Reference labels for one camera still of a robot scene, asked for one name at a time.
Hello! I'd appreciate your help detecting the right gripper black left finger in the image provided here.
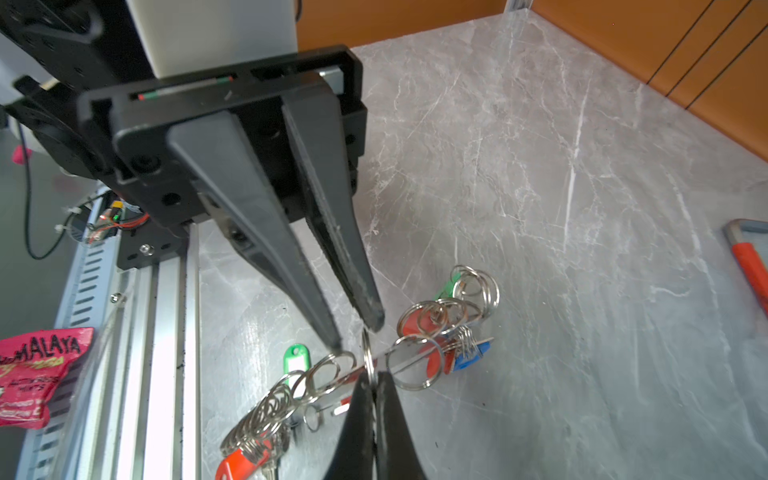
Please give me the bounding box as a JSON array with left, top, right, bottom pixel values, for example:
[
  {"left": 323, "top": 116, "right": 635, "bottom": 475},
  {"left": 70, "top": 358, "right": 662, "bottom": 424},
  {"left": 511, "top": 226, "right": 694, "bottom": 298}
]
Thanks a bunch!
[{"left": 324, "top": 373, "right": 374, "bottom": 480}]

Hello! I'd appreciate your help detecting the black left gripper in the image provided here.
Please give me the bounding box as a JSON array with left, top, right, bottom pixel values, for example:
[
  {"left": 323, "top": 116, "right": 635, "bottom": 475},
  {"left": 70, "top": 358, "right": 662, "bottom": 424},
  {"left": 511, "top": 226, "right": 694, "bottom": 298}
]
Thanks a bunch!
[{"left": 77, "top": 45, "right": 367, "bottom": 351}]

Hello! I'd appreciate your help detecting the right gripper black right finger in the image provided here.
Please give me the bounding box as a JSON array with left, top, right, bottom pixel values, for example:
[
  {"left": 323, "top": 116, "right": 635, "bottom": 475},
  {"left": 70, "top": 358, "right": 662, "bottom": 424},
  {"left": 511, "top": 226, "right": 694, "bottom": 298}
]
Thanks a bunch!
[{"left": 374, "top": 371, "right": 426, "bottom": 480}]

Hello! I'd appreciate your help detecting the metal keyring with chain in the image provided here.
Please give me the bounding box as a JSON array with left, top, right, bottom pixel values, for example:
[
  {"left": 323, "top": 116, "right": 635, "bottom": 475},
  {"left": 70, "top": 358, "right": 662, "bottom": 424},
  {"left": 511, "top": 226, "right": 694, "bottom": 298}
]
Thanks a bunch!
[{"left": 220, "top": 265, "right": 501, "bottom": 460}]

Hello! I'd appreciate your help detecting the green key tag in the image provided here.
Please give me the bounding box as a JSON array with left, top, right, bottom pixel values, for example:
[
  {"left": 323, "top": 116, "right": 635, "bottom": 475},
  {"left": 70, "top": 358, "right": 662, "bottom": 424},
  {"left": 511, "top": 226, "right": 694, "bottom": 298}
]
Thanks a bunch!
[{"left": 283, "top": 343, "right": 311, "bottom": 387}]

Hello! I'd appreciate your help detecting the blue key tag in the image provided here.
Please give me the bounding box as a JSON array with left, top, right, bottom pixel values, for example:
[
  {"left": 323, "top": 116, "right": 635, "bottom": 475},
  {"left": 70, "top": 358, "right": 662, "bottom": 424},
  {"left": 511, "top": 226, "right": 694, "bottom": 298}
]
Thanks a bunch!
[{"left": 451, "top": 338, "right": 493, "bottom": 372}]

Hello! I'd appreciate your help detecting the pink snack packet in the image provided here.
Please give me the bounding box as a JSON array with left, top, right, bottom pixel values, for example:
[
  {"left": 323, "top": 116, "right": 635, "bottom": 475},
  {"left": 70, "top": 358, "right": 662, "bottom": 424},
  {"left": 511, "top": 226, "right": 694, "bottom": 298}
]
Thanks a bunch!
[{"left": 1, "top": 327, "right": 94, "bottom": 430}]

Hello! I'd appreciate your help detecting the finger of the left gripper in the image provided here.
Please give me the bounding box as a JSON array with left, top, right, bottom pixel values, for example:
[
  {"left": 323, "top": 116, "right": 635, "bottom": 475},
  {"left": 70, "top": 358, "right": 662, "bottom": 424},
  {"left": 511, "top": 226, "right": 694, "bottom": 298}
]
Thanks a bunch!
[{"left": 282, "top": 86, "right": 385, "bottom": 332}]

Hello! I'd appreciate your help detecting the red handled hex key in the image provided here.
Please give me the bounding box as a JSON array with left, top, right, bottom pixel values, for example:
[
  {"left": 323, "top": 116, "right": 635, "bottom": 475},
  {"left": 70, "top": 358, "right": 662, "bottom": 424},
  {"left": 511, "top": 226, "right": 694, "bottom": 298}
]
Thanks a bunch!
[{"left": 723, "top": 219, "right": 767, "bottom": 314}]

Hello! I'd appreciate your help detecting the red tagged key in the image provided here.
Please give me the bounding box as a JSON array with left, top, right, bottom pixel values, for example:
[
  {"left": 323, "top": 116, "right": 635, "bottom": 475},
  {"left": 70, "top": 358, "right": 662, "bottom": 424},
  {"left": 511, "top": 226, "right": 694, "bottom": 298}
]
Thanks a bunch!
[{"left": 214, "top": 440, "right": 278, "bottom": 480}]

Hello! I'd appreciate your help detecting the pink green plush toy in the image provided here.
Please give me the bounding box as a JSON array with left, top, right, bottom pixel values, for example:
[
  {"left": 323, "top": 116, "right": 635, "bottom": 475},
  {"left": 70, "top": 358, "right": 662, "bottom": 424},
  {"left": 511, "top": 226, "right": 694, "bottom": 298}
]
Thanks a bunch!
[{"left": 11, "top": 145, "right": 33, "bottom": 165}]

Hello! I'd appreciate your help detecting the aluminium front rail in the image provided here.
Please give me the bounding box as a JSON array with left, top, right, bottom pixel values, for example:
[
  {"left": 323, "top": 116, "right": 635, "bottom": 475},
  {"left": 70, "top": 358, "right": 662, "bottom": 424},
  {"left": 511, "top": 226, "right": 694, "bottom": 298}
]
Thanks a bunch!
[{"left": 14, "top": 191, "right": 202, "bottom": 480}]

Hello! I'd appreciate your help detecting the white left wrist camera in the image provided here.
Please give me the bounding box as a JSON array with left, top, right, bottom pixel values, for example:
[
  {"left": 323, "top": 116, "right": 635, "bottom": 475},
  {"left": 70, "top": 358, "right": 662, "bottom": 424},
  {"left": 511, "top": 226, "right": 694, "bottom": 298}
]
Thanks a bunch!
[{"left": 126, "top": 0, "right": 298, "bottom": 79}]

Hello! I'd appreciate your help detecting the red key tag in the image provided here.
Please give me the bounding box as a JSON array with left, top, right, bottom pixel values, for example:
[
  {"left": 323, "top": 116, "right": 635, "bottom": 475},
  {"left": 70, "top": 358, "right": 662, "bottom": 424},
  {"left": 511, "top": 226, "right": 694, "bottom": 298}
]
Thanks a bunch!
[{"left": 395, "top": 300, "right": 448, "bottom": 391}]

